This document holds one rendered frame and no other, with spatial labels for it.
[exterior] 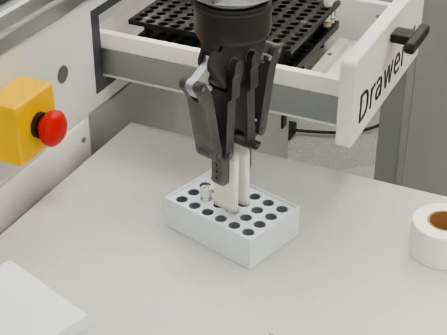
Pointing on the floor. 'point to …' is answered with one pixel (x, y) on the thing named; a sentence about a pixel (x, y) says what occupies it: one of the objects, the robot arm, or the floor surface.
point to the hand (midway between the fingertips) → (231, 176)
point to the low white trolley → (348, 278)
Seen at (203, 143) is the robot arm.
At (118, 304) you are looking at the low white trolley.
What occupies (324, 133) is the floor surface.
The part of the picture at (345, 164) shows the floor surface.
